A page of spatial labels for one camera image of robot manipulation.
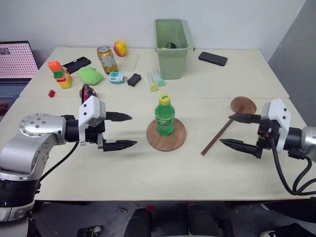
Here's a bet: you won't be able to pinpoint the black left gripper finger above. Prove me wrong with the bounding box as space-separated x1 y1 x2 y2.
102 139 138 152
105 111 133 123

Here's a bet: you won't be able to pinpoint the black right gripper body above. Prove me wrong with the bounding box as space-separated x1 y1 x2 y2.
256 119 281 159

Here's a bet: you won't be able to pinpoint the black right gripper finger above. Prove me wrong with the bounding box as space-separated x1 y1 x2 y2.
228 113 262 124
219 138 259 158

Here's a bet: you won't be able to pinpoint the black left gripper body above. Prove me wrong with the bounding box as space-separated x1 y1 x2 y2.
85 120 107 150

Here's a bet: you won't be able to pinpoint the white teal small device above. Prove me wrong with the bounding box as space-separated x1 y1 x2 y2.
108 71 128 85

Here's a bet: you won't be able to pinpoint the dark red sunglasses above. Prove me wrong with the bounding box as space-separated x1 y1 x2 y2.
79 83 98 106

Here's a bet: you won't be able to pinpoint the small black box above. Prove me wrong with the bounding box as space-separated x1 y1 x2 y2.
127 73 142 87

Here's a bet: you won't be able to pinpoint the green soda bottle yellow cap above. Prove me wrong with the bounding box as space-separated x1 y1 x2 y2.
154 94 176 137

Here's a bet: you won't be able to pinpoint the round wooden coaster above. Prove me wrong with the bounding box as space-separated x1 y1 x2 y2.
146 118 187 152

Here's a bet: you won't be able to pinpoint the clear tube yellow cap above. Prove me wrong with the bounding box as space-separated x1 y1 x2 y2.
147 71 159 92

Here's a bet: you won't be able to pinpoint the green plush toy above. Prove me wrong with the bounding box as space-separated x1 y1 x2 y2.
77 66 105 85

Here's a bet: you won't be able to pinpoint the clear plastic box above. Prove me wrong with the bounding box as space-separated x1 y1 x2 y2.
118 52 141 73

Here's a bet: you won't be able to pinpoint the clear tube teal cap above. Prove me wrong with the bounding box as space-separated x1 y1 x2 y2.
153 69 166 87

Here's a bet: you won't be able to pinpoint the gold drink can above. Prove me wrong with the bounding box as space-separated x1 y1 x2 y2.
96 45 118 76

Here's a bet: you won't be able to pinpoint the orange green block tower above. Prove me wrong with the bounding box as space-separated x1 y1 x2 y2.
47 60 74 90

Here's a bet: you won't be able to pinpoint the red yellow toy apple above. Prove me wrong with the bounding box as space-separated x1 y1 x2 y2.
113 39 128 58

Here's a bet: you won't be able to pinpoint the green plastic bin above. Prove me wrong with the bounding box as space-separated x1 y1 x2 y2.
154 18 197 80

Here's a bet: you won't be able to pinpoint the dark rounded shape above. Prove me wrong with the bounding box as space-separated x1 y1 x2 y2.
123 206 153 237

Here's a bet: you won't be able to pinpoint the open laptop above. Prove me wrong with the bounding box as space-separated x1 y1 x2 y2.
0 40 40 105

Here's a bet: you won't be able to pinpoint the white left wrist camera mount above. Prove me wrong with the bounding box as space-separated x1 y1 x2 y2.
79 95 107 147

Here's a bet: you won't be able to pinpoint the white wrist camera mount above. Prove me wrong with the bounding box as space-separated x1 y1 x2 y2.
261 98 292 152
79 95 107 147

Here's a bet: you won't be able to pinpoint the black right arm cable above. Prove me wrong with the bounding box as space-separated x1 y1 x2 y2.
270 132 316 196

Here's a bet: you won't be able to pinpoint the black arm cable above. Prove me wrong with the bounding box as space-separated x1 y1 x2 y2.
270 132 316 196
39 141 80 181

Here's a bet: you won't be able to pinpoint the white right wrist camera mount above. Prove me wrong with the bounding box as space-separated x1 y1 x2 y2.
261 98 292 152

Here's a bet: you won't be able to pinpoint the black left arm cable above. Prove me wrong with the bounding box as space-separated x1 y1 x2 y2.
39 141 80 181

